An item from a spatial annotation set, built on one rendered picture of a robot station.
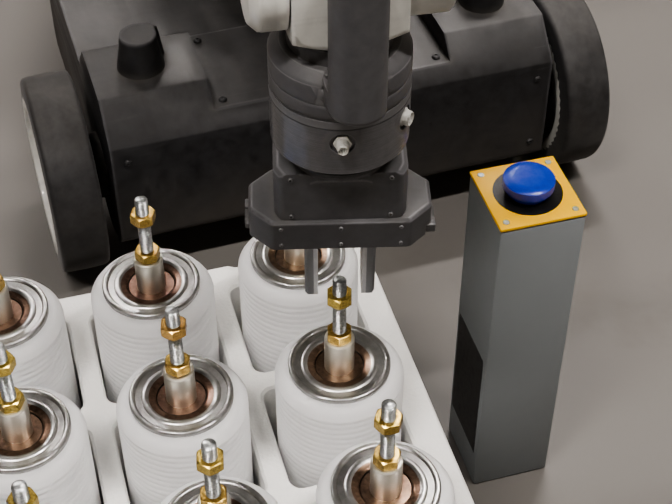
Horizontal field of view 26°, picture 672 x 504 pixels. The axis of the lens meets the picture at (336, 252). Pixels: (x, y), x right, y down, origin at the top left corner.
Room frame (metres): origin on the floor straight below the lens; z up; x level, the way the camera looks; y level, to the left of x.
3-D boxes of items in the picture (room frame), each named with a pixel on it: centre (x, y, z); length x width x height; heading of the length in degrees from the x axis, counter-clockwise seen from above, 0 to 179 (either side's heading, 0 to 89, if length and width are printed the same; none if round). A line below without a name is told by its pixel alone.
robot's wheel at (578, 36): (1.27, -0.23, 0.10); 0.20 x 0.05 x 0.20; 18
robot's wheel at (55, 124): (1.10, 0.27, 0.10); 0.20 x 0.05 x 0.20; 18
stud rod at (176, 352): (0.68, 0.11, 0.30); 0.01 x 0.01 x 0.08
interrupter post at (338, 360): (0.71, 0.00, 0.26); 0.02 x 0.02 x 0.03
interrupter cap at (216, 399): (0.68, 0.11, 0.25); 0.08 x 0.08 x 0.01
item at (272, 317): (0.83, 0.03, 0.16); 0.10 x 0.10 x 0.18
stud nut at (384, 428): (0.60, -0.03, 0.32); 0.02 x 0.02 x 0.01; 44
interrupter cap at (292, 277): (0.83, 0.03, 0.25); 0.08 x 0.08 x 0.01
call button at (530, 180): (0.83, -0.15, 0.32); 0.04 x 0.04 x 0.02
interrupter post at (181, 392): (0.68, 0.11, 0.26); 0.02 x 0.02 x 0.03
